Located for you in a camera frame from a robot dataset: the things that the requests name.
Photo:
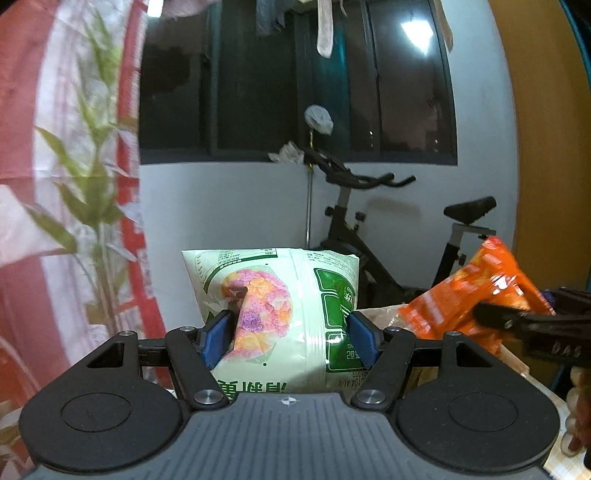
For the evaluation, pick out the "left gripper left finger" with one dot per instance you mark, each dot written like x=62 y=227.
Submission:
x=193 y=353

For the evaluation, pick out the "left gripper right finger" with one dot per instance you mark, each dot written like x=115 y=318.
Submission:
x=387 y=355

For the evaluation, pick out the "orange snack bag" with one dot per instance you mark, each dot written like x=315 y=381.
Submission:
x=492 y=276

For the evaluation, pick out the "white green chips bag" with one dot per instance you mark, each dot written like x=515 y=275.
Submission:
x=292 y=306

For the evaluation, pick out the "right hand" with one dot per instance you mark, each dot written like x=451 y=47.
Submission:
x=578 y=421

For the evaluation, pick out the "cardboard box with plastic liner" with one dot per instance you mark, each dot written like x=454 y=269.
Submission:
x=455 y=354

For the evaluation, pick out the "black exercise bike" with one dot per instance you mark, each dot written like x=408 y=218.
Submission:
x=401 y=257

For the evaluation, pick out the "yellow checkered tablecloth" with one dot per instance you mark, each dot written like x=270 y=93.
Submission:
x=559 y=465

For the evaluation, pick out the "metal pole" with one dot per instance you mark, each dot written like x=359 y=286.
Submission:
x=310 y=191

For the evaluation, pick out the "crumpled white cloth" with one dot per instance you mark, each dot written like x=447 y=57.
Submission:
x=289 y=153

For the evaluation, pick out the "orange wooden door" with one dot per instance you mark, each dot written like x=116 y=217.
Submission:
x=552 y=101

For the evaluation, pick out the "white plastic bag on pole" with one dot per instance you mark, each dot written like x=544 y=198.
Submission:
x=319 y=119

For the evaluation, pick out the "dark window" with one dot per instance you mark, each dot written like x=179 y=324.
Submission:
x=213 y=90

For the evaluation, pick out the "hanging white sock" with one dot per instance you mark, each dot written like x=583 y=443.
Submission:
x=325 y=39

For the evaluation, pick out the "hanging grey clothes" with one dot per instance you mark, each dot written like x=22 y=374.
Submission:
x=270 y=15

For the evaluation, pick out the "red printed wall curtain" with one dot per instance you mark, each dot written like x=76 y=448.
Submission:
x=74 y=263

